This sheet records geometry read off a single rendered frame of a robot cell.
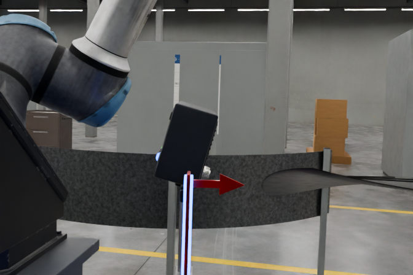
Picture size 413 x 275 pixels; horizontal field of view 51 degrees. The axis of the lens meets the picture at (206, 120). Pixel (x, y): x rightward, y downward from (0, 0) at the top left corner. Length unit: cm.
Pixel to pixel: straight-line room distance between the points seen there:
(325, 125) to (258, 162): 628
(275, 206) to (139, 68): 479
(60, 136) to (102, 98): 640
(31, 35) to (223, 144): 595
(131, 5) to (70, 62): 15
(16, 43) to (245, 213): 186
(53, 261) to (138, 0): 46
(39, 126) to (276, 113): 396
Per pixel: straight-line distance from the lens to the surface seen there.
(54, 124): 720
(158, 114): 687
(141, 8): 80
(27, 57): 80
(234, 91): 661
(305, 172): 42
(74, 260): 79
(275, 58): 486
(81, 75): 80
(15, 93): 76
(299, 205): 266
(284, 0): 495
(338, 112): 867
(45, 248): 82
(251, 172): 242
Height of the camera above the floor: 128
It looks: 4 degrees down
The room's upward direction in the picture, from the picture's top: 2 degrees clockwise
